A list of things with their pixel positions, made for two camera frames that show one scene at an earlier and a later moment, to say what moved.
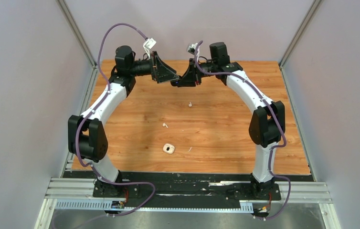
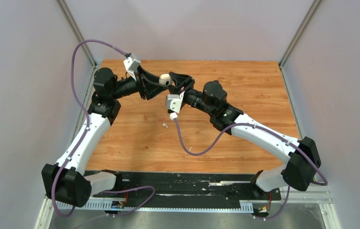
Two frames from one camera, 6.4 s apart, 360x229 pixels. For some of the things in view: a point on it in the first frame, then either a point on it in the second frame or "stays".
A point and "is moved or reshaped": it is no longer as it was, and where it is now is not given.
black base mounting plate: (187, 187) stays
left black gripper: (163, 77) to (144, 87)
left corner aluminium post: (77, 32) stays
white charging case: (168, 148) is moved or reshaped
